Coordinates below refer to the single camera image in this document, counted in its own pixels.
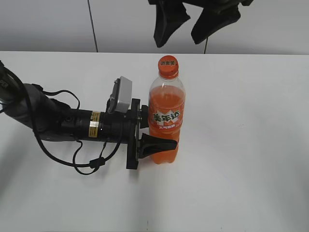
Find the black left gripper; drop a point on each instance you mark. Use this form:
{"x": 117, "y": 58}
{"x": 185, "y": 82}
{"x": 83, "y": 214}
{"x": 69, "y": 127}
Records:
{"x": 121, "y": 128}

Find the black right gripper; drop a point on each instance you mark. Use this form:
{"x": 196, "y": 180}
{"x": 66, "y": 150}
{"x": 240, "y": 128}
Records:
{"x": 171, "y": 14}

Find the orange Mirinda soda bottle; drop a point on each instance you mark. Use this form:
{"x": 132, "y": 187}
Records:
{"x": 166, "y": 108}

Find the orange bottle cap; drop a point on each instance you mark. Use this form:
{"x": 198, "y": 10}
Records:
{"x": 168, "y": 67}

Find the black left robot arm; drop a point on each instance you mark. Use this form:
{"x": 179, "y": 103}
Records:
{"x": 55, "y": 121}

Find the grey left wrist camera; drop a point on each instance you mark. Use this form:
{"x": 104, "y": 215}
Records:
{"x": 120, "y": 98}

